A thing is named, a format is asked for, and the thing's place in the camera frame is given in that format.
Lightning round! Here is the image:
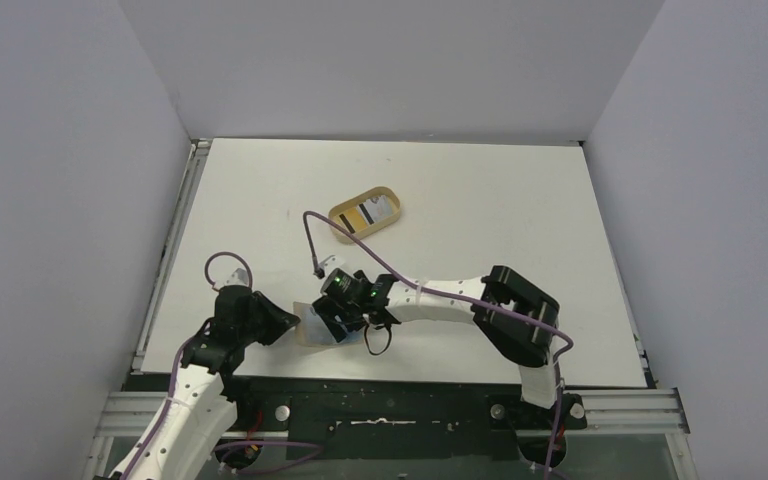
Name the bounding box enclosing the beige leather card holder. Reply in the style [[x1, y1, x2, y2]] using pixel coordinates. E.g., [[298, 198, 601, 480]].
[[293, 302, 362, 348]]

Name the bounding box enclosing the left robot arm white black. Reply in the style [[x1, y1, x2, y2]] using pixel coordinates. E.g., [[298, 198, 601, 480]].
[[106, 285, 300, 479]]

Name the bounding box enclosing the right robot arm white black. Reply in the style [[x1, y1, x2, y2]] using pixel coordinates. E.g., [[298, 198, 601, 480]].
[[312, 265, 562, 427]]

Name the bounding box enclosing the yellow card with black stripe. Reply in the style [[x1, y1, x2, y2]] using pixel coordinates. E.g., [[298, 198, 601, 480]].
[[336, 206, 368, 236]]

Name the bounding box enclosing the grey card with black stripe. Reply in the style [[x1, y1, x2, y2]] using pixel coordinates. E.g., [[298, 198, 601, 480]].
[[358, 194, 393, 225]]

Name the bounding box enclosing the beige oval tray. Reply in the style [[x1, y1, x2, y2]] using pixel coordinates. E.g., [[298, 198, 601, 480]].
[[328, 186, 401, 239]]

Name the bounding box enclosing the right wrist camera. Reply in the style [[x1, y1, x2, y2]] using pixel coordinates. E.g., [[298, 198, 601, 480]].
[[315, 257, 368, 283]]

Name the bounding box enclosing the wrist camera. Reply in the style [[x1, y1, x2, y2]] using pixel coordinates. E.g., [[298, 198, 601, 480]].
[[315, 257, 368, 283], [214, 267, 252, 290]]

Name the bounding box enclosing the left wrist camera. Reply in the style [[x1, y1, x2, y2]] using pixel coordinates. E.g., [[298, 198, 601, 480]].
[[214, 267, 252, 290]]

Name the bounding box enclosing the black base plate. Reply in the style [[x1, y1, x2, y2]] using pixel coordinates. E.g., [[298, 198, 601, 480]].
[[123, 372, 591, 463]]

